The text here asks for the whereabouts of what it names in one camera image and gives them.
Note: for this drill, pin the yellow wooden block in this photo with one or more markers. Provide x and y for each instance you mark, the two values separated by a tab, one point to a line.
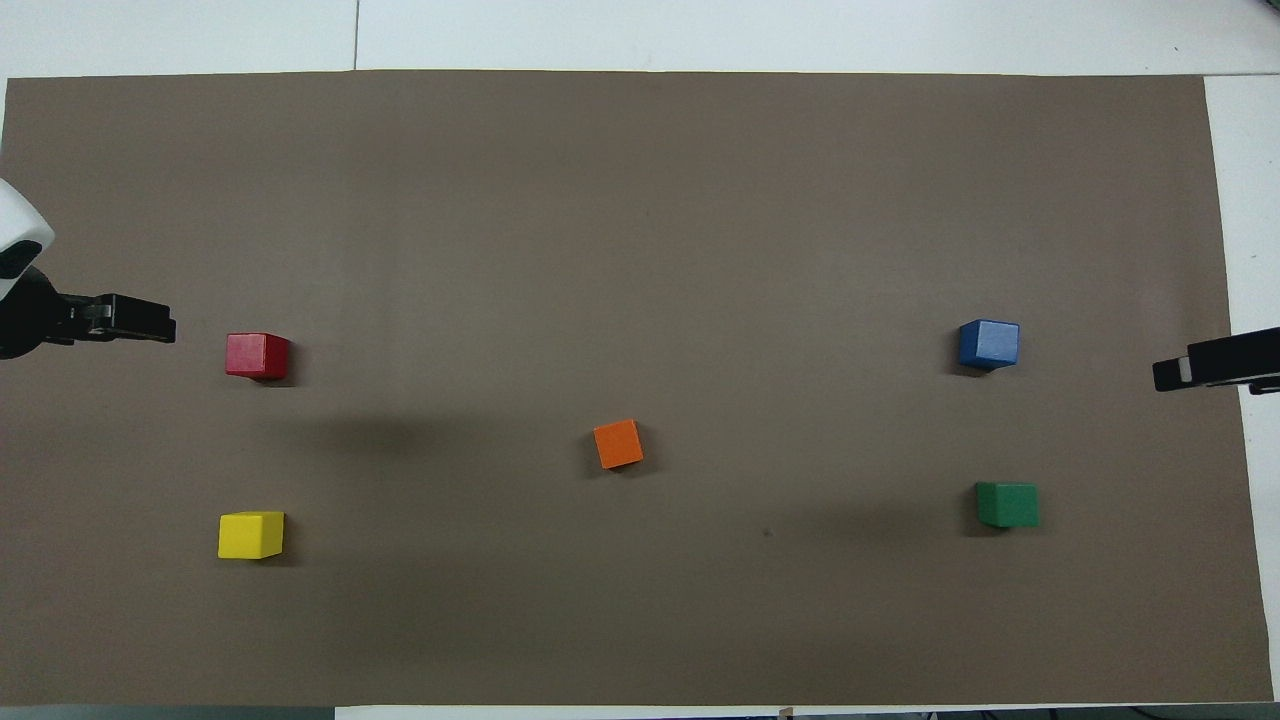
251	535

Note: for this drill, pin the red wooden block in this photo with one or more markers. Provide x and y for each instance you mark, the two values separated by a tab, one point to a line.
257	355

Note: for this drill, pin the blue wooden block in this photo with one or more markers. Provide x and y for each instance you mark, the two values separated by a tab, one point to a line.
989	343

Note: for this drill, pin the green wooden block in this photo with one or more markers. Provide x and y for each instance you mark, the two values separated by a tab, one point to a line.
1008	504

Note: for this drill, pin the brown table mat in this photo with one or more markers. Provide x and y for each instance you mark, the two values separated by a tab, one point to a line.
640	250

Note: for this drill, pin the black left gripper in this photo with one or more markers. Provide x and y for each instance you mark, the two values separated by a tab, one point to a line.
25	315

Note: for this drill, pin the orange wooden block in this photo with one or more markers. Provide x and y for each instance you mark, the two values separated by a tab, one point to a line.
618	444

